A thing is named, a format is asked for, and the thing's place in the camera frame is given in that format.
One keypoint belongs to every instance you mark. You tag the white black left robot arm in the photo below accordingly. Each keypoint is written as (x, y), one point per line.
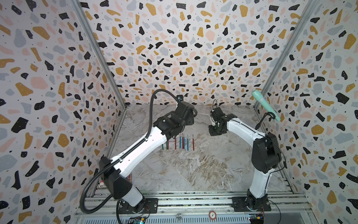
(118, 168)

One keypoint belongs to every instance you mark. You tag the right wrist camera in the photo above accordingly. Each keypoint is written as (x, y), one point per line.
(216, 114)

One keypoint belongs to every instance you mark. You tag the mint green microphone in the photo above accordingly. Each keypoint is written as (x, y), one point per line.
(264, 103)

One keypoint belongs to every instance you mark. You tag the black microphone stand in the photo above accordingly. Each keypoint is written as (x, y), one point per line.
(270, 114)

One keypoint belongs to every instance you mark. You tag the aluminium corner post right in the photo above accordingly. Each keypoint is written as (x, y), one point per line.
(307, 12)

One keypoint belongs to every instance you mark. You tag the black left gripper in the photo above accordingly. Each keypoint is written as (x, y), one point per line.
(192, 120)

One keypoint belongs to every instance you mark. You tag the aluminium corner post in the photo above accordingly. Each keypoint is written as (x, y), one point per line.
(307, 12)
(95, 46)

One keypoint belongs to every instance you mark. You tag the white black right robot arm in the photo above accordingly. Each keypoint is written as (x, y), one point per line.
(266, 154)

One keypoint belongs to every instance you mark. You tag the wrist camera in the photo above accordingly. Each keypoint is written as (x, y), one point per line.
(216, 114)
(180, 98)

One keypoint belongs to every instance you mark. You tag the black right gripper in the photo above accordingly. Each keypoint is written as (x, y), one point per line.
(212, 131)

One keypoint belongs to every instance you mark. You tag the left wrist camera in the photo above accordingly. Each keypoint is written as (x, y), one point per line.
(180, 98)

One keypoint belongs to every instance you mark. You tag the aluminium corner post left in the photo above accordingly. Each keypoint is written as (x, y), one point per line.
(95, 46)

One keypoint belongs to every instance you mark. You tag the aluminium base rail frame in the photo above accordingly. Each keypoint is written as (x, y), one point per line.
(217, 208)

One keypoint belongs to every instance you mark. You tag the rainbow knife set package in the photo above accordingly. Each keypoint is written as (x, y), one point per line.
(102, 185)

